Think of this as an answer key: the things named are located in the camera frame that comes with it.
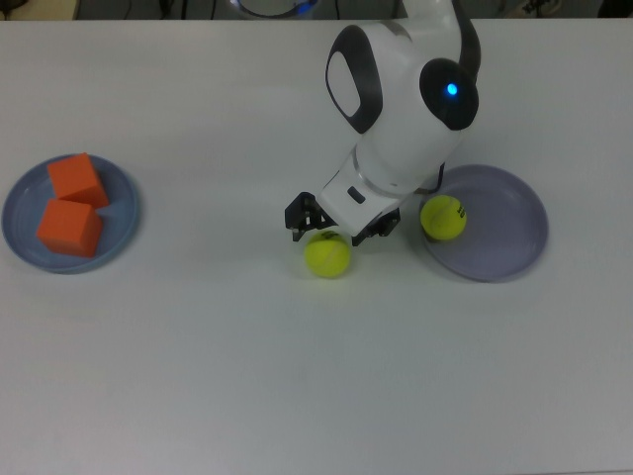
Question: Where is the yellow tennis ball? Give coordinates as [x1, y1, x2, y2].
[419, 195, 468, 241]
[303, 229, 353, 279]

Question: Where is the orange cube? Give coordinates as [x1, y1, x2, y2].
[46, 152, 111, 209]
[37, 198, 105, 259]

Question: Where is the purple plate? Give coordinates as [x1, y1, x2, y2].
[417, 163, 550, 284]

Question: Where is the blue plate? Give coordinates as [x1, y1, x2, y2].
[1, 152, 141, 275]

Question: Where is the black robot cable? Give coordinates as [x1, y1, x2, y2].
[416, 165, 445, 198]

